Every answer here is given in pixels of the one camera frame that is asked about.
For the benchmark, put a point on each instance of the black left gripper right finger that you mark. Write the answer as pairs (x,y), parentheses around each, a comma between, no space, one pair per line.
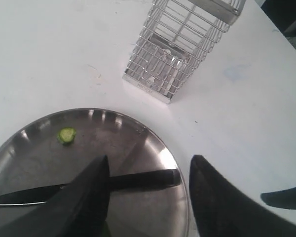
(221,210)

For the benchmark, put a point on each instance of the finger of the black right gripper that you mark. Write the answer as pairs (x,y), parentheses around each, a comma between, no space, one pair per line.
(284,199)

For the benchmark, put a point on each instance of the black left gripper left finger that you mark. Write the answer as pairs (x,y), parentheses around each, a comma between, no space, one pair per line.
(79,210)

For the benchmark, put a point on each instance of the chrome wire utensil rack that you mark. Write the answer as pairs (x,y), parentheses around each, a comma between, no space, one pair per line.
(176,37)

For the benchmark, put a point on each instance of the round stainless steel plate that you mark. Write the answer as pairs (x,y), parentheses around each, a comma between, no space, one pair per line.
(33,157)

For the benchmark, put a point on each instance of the black knife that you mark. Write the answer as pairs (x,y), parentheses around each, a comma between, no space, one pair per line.
(145,181)

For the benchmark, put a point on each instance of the cucumber slice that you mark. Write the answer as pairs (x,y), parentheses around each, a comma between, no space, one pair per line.
(66,135)

